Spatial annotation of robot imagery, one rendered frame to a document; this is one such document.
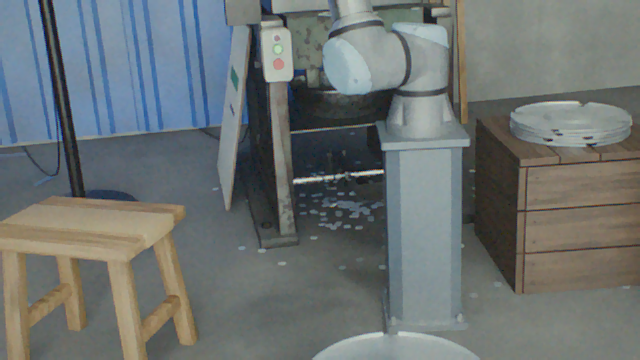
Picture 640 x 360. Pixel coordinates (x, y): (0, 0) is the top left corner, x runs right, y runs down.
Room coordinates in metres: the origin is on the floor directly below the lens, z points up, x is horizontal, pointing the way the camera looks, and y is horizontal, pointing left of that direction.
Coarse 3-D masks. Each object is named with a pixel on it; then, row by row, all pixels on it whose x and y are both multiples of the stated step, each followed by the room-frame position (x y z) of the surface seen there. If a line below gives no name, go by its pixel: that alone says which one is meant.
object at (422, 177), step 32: (384, 128) 1.63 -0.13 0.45; (384, 160) 1.61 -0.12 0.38; (416, 160) 1.53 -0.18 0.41; (448, 160) 1.53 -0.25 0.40; (384, 192) 1.64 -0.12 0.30; (416, 192) 1.53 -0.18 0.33; (448, 192) 1.53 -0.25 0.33; (416, 224) 1.53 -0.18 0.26; (448, 224) 1.53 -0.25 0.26; (416, 256) 1.53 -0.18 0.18; (448, 256) 1.53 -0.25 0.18; (416, 288) 1.53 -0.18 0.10; (448, 288) 1.53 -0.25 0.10; (416, 320) 1.53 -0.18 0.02; (448, 320) 1.53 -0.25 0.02
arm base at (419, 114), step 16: (400, 96) 1.58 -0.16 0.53; (416, 96) 1.55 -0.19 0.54; (432, 96) 1.55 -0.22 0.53; (400, 112) 1.57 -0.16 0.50; (416, 112) 1.55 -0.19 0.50; (432, 112) 1.55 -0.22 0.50; (448, 112) 1.57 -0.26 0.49; (400, 128) 1.55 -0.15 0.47; (416, 128) 1.54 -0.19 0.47; (432, 128) 1.54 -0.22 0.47; (448, 128) 1.56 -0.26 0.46
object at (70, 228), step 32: (0, 224) 1.48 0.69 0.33; (32, 224) 1.47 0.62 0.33; (64, 224) 1.45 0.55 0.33; (96, 224) 1.44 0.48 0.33; (128, 224) 1.44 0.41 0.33; (160, 224) 1.43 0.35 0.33; (64, 256) 1.36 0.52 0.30; (96, 256) 1.33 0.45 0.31; (128, 256) 1.32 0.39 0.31; (160, 256) 1.51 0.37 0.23; (64, 288) 1.57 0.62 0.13; (128, 288) 1.35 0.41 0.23; (32, 320) 1.46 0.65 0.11; (128, 320) 1.34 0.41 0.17; (160, 320) 1.42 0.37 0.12; (192, 320) 1.53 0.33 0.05; (128, 352) 1.33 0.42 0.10
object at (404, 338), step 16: (368, 336) 1.11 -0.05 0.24; (384, 336) 1.11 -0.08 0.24; (400, 336) 1.11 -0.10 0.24; (416, 336) 1.10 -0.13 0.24; (432, 336) 1.09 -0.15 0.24; (320, 352) 1.06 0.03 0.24; (336, 352) 1.07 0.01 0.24; (352, 352) 1.07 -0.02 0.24; (368, 352) 1.06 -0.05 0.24; (384, 352) 1.06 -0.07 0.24; (400, 352) 1.06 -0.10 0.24; (416, 352) 1.06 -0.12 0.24; (432, 352) 1.05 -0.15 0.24; (448, 352) 1.05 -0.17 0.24; (464, 352) 1.05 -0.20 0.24
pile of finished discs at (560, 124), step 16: (512, 112) 1.94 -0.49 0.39; (528, 112) 1.95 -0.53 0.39; (544, 112) 1.94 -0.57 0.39; (560, 112) 1.90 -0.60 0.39; (576, 112) 1.90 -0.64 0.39; (592, 112) 1.91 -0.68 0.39; (608, 112) 1.90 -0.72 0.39; (624, 112) 1.89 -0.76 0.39; (512, 128) 1.87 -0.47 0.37; (528, 128) 1.81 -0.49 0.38; (544, 128) 1.77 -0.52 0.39; (560, 128) 1.78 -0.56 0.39; (576, 128) 1.77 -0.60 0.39; (592, 128) 1.76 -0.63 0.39; (608, 128) 1.74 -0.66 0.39; (624, 128) 1.77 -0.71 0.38; (544, 144) 1.77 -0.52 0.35; (560, 144) 1.75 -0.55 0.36; (576, 144) 1.74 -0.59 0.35
